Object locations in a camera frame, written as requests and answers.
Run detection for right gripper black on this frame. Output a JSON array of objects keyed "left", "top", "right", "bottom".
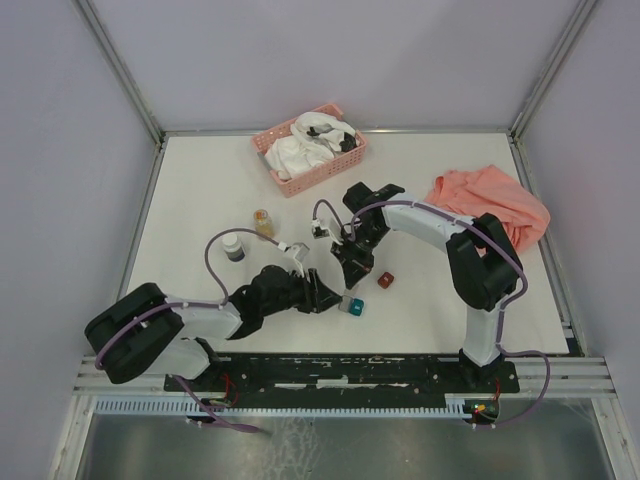
[{"left": 330, "top": 223, "right": 386, "bottom": 288}]

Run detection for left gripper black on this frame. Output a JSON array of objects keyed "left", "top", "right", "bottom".
[{"left": 261, "top": 267, "right": 342, "bottom": 317}]

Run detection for grey pill box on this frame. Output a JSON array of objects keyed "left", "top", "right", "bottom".
[{"left": 338, "top": 295, "right": 353, "bottom": 313}]

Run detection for teal pill box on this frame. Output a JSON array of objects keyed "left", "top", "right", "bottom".
[{"left": 348, "top": 298, "right": 365, "bottom": 317}]

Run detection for glass pill bottle yellow pills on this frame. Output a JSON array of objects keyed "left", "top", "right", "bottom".
[{"left": 253, "top": 209, "right": 275, "bottom": 239}]

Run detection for white bottle cap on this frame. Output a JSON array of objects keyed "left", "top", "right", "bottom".
[{"left": 222, "top": 233, "right": 245, "bottom": 262}]

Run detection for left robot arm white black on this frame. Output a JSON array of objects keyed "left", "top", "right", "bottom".
[{"left": 84, "top": 265, "right": 342, "bottom": 390}]

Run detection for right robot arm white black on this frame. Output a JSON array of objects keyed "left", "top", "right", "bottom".
[{"left": 331, "top": 182, "right": 528, "bottom": 391}]

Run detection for red pill box right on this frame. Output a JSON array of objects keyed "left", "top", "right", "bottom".
[{"left": 377, "top": 272, "right": 395, "bottom": 289}]

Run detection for pink plastic basket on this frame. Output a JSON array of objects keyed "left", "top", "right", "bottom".
[{"left": 251, "top": 103, "right": 367, "bottom": 198}]

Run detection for white cloth in basket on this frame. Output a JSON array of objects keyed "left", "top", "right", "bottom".
[{"left": 265, "top": 112, "right": 362, "bottom": 181}]

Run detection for pink shirt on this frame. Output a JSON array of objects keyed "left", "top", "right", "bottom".
[{"left": 425, "top": 165, "right": 551, "bottom": 253}]

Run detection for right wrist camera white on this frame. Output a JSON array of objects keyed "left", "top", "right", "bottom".
[{"left": 311, "top": 219, "right": 334, "bottom": 240}]

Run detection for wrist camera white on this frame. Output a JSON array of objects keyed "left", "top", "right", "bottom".
[
  {"left": 278, "top": 242, "right": 310, "bottom": 278},
  {"left": 311, "top": 219, "right": 334, "bottom": 240}
]

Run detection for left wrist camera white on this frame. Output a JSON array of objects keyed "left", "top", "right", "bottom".
[{"left": 278, "top": 242, "right": 310, "bottom": 278}]

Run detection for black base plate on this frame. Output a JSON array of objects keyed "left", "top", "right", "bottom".
[{"left": 187, "top": 353, "right": 520, "bottom": 409}]

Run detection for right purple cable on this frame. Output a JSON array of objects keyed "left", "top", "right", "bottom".
[{"left": 312, "top": 199, "right": 554, "bottom": 429}]

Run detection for white cable duct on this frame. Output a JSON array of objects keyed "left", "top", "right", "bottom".
[{"left": 94, "top": 396, "right": 471, "bottom": 419}]

